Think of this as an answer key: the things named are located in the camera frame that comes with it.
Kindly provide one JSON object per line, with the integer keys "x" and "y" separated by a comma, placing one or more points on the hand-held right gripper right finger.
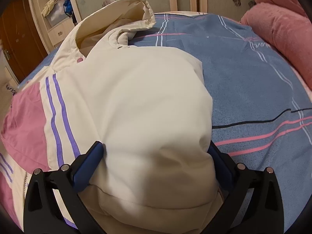
{"x": 223, "y": 168}

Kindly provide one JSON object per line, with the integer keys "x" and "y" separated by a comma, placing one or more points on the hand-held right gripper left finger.
{"x": 85, "y": 170}

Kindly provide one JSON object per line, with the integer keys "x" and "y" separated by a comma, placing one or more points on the cream and pink jacket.
{"x": 134, "y": 102}

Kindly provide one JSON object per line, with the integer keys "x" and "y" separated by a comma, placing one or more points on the blue striped bed sheet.
{"x": 243, "y": 78}

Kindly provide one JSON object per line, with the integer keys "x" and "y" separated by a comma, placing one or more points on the beige cabinet with drawer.
{"x": 58, "y": 33}

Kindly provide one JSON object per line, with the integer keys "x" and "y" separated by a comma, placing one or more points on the brown wooden door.
{"x": 22, "y": 36}

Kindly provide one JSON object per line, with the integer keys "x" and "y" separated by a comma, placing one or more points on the pink fleece blanket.
{"x": 275, "y": 29}

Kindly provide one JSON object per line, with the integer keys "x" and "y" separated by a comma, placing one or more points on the blue cloth item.
{"x": 67, "y": 6}

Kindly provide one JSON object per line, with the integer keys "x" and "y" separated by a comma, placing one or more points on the crumpled cream bag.
{"x": 51, "y": 4}

